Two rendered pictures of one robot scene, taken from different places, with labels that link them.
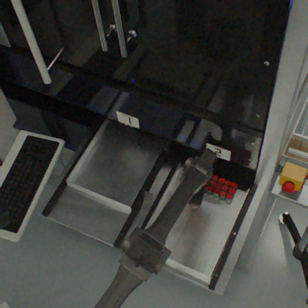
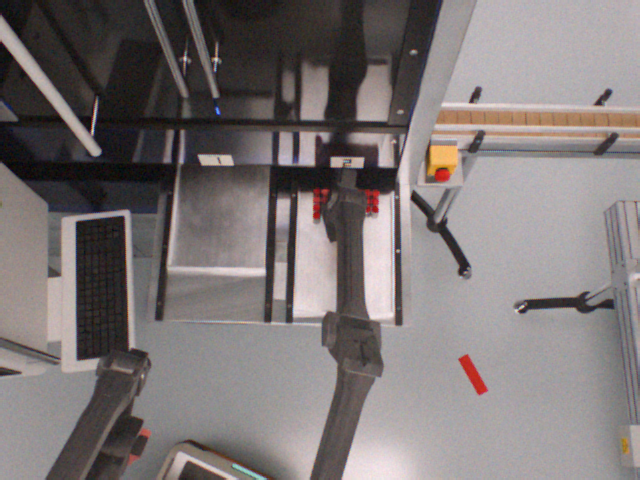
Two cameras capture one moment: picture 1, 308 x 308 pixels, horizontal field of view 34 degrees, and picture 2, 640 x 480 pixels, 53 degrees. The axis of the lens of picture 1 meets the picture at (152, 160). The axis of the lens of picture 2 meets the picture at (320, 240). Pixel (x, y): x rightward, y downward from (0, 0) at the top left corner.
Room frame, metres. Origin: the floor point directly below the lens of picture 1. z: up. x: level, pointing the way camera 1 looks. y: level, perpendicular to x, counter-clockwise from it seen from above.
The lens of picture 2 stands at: (0.31, 0.20, 2.53)
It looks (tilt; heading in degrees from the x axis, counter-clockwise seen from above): 72 degrees down; 329
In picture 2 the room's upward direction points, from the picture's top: 1 degrees counter-clockwise
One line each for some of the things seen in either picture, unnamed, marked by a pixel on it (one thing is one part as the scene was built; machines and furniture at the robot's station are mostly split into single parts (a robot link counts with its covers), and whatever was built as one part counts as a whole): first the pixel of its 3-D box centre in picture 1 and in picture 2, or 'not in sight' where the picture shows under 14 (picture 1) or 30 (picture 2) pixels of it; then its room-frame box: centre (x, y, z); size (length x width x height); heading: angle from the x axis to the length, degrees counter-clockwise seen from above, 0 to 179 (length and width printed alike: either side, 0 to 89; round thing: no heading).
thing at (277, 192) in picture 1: (295, 184); (438, 164); (0.79, -0.48, 0.87); 0.14 x 0.13 x 0.02; 147
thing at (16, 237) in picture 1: (10, 180); (83, 289); (1.02, 0.55, 0.79); 0.45 x 0.28 x 0.03; 156
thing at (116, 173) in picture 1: (120, 157); (220, 209); (0.98, 0.11, 0.90); 0.34 x 0.26 x 0.04; 147
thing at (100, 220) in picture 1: (155, 193); (282, 237); (0.83, 0.01, 0.87); 0.70 x 0.48 x 0.02; 57
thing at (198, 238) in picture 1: (194, 218); (344, 250); (0.70, -0.11, 0.90); 0.34 x 0.26 x 0.04; 146
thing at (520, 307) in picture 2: not in sight; (581, 305); (0.23, -0.94, 0.07); 0.50 x 0.08 x 0.14; 57
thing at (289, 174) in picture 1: (293, 174); (441, 158); (0.76, -0.45, 1.00); 0.08 x 0.07 x 0.07; 147
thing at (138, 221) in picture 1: (140, 212); (279, 270); (0.75, 0.07, 0.91); 0.14 x 0.03 x 0.06; 146
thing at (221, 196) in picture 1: (207, 190); (345, 211); (0.80, -0.17, 0.90); 0.18 x 0.02 x 0.05; 56
